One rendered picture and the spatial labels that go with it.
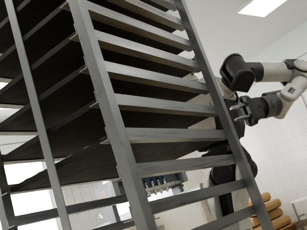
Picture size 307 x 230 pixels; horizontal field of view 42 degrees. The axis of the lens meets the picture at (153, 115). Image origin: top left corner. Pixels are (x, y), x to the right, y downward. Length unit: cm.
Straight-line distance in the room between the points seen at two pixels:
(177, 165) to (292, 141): 607
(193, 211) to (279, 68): 122
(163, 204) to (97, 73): 34
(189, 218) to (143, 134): 178
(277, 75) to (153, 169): 102
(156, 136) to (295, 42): 607
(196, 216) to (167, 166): 166
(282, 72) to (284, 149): 537
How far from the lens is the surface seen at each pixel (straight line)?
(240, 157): 138
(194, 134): 121
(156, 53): 124
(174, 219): 286
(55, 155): 128
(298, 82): 181
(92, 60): 93
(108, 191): 318
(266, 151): 738
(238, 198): 166
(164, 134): 106
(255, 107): 157
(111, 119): 88
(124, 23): 119
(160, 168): 99
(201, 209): 261
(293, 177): 719
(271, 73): 183
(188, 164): 111
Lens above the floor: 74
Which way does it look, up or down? 15 degrees up
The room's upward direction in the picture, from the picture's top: 19 degrees counter-clockwise
